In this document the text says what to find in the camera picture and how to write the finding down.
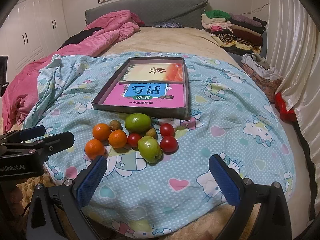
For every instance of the grey headboard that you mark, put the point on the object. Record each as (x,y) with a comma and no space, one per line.
(184,12)

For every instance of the cream satin curtain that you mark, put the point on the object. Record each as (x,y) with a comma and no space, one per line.
(293,48)

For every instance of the red plastic bag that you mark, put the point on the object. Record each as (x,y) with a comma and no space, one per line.
(285,115)

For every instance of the blue patterned pillow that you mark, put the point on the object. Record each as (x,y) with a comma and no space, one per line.
(168,25)

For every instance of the floral bag with cloth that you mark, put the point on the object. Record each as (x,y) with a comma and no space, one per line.
(267,78)

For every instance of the black garment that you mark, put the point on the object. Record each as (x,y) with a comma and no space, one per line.
(77,38)

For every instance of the red tomato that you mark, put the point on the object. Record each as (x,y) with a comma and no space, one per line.
(167,129)
(132,139)
(169,144)

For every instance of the pile of folded clothes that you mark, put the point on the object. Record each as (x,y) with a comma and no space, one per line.
(237,34)

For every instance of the pink workbook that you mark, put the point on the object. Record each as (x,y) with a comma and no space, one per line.
(156,95)

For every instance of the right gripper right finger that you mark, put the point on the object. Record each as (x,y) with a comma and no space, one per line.
(273,219)

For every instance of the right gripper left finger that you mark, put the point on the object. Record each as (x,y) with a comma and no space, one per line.
(43,221)

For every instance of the orange cream book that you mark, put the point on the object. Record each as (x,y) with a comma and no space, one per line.
(153,72)

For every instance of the white wardrobe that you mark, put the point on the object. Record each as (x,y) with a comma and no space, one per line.
(32,30)

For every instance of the pear-shaped green fruit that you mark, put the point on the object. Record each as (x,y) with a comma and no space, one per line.
(149,149)

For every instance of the round green fruit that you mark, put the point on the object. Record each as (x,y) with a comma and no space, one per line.
(137,123)

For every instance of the shallow grey cardboard box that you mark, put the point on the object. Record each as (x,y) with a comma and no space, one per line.
(178,113)

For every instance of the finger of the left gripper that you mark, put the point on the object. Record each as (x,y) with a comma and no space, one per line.
(50,145)
(18,136)

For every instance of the beige blanket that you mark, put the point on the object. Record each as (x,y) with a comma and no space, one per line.
(172,40)

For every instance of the brown kiwi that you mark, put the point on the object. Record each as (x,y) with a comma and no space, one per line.
(152,133)
(115,125)

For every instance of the orange mandarin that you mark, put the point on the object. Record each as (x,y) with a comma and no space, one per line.
(101,132)
(117,139)
(94,148)

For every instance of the pink quilt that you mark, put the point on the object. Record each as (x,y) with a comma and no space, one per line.
(21,94)

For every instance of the blue cartoon print sheet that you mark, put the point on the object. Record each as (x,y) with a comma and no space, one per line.
(229,116)

